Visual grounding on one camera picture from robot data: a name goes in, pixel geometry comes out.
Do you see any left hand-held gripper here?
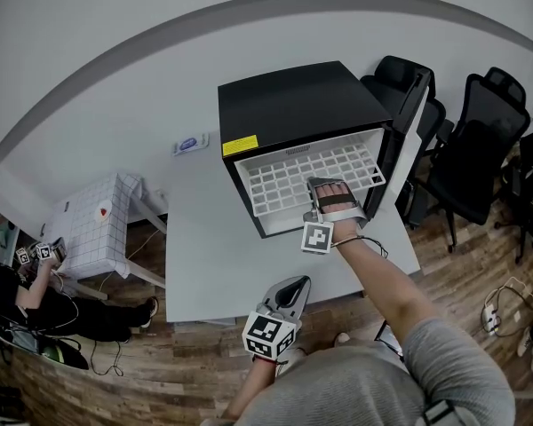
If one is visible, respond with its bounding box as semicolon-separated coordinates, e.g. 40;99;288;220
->
242;275;311;362

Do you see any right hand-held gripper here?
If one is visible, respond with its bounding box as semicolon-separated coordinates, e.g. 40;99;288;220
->
300;177;368;256

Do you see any white wire fridge shelf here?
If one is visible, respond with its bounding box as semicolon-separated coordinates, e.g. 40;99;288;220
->
234;142;386;219

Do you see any person's right forearm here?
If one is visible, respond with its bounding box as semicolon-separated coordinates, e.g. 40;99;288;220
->
332;224;436;350

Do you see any person's left forearm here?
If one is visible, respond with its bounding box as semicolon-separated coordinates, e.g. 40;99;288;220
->
221;355;279;421

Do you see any black mini fridge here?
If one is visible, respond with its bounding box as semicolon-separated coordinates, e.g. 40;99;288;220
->
217;59;394;239

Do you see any black phone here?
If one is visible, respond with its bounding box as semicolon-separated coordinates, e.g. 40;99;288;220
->
375;319;404;358

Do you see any person's grey shirt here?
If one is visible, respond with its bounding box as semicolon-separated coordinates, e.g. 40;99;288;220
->
212;317;516;426

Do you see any small white table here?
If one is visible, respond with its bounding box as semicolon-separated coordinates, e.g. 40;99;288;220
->
61;191;168;301

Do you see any black mesh office chair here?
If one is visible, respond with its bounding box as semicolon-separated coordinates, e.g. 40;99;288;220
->
415;67;532;255

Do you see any white wet wipes packet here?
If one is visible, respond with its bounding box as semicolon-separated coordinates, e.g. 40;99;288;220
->
171;131;211;157

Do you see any white checked tablecloth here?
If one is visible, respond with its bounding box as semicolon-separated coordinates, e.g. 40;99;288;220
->
48;173;143;281

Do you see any white power strip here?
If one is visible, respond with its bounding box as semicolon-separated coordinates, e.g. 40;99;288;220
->
481;304;501;335

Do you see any pale green table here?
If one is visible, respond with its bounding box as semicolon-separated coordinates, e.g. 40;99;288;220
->
0;219;21;268

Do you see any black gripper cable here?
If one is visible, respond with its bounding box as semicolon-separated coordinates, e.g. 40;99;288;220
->
357;235;390;260

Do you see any black floor cable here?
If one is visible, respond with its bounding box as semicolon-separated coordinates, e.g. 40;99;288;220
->
91;339;125;377

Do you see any grey strap with buckle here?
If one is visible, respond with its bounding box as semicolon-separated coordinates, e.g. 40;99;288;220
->
419;399;470;426

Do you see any white cable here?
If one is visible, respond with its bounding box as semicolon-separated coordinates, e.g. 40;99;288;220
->
483;275;533;323

